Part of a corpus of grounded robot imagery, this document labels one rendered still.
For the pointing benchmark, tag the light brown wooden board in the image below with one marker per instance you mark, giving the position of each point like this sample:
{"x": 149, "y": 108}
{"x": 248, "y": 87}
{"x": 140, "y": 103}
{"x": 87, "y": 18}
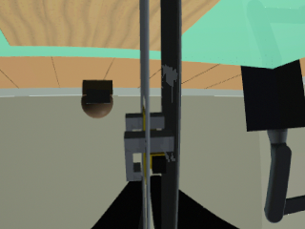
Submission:
{"x": 108, "y": 24}

